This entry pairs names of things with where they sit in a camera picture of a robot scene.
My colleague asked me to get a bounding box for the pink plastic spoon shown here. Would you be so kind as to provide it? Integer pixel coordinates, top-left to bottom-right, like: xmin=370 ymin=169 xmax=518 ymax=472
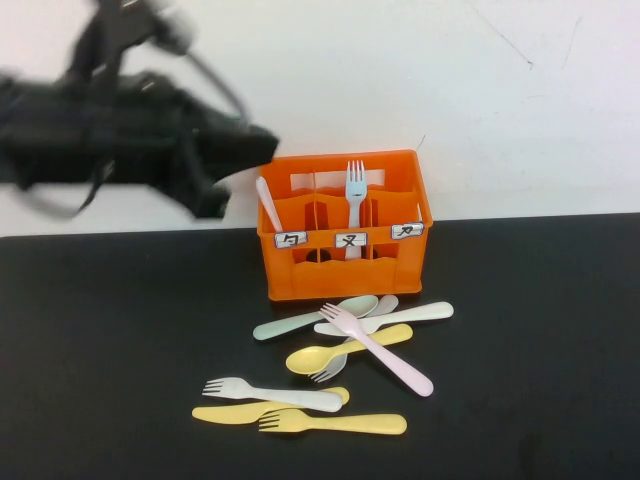
xmin=255 ymin=176 xmax=284 ymax=235

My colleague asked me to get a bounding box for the white plastic knife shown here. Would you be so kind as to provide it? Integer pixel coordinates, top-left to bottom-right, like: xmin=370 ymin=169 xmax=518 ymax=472
xmin=313 ymin=300 xmax=455 ymax=337

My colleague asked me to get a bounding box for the green plastic spoon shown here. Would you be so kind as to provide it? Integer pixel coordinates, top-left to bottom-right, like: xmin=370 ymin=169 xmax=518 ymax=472
xmin=252 ymin=294 xmax=380 ymax=342

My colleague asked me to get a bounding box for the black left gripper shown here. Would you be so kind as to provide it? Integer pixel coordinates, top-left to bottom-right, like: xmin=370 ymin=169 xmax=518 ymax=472
xmin=69 ymin=72 xmax=280 ymax=220

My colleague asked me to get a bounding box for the white spoon character label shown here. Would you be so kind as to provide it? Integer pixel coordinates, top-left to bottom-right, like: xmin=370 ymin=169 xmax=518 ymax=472
xmin=273 ymin=230 xmax=308 ymax=250

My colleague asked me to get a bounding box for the white fork character label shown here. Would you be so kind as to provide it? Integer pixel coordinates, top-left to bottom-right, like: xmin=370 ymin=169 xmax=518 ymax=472
xmin=333 ymin=231 xmax=368 ymax=249

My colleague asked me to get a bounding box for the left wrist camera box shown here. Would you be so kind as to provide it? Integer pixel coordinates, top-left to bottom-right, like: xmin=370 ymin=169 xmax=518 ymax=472
xmin=74 ymin=0 xmax=199 ymax=56

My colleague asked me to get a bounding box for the orange plastic cutlery holder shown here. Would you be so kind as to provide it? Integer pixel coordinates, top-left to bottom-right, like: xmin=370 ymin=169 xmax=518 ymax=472
xmin=256 ymin=148 xmax=433 ymax=302

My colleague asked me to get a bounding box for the pink plastic fork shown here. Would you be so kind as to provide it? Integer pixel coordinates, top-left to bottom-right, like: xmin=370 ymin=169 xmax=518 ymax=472
xmin=318 ymin=302 xmax=434 ymax=398

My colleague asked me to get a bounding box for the yellow plastic knife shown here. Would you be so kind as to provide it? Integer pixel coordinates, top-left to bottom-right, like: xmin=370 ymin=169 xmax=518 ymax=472
xmin=191 ymin=386 xmax=351 ymax=426

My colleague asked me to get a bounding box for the blue plastic fork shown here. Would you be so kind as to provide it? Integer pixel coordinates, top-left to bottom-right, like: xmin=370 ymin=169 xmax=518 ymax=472
xmin=344 ymin=159 xmax=368 ymax=261

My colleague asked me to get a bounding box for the yellow plastic fork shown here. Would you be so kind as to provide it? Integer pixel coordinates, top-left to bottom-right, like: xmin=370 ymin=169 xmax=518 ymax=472
xmin=257 ymin=408 xmax=408 ymax=436

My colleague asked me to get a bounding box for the white plastic fork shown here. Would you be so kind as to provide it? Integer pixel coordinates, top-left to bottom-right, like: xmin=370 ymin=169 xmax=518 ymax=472
xmin=201 ymin=376 xmax=344 ymax=413

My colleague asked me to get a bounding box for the thick black camera cable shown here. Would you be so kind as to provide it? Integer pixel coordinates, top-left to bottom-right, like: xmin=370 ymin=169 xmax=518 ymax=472
xmin=19 ymin=44 xmax=251 ymax=220

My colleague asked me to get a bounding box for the yellow plastic spoon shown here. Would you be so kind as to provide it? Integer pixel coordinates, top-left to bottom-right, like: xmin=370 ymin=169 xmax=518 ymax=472
xmin=285 ymin=323 xmax=414 ymax=376

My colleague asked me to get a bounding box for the grey plastic fork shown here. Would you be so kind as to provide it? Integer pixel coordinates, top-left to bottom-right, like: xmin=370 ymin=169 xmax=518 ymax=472
xmin=308 ymin=294 xmax=400 ymax=384

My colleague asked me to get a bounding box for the white knife character label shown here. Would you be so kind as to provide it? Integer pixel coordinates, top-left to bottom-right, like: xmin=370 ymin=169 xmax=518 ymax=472
xmin=389 ymin=221 xmax=425 ymax=241

